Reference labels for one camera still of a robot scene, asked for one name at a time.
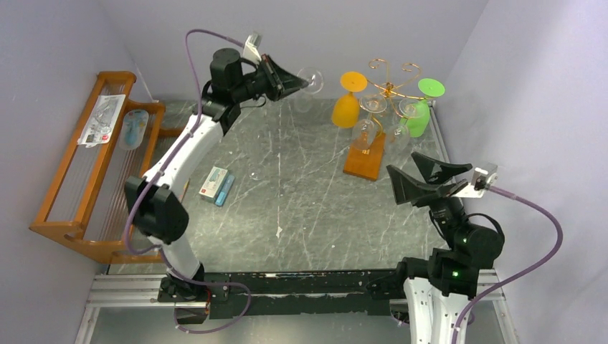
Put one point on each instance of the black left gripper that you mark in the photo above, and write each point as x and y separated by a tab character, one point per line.
285	82

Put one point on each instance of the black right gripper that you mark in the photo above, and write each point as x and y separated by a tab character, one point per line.
438	192

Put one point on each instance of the clear wine glass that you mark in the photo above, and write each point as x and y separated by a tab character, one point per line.
409	114
367	129
256	174

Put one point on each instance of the green plastic wine glass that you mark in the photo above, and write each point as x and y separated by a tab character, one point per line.
431	89

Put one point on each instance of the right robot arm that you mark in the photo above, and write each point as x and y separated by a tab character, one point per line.
439	288

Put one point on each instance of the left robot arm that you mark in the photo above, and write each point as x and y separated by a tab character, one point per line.
154	208

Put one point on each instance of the yellow plastic wine glass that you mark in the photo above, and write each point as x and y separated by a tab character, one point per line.
346	110

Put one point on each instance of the blue marker pen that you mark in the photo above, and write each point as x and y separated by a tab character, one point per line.
224	191

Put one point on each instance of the small white blue box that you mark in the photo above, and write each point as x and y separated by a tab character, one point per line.
213	183

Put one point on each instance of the light blue packaged item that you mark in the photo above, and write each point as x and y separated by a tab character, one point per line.
133	129

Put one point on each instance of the wooden tiered shelf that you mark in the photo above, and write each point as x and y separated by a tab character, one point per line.
84	208

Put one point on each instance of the white packaged item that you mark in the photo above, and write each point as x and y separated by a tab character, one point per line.
101	122

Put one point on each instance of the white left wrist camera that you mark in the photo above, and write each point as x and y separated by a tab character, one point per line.
250	49

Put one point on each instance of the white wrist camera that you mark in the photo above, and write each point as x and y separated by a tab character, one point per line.
482	179
250	49

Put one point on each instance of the gold wire rack wooden base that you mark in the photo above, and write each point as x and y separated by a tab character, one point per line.
367	166

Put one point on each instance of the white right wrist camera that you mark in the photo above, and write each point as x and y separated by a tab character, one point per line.
482	179

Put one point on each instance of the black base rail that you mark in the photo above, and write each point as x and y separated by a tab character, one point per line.
227	294

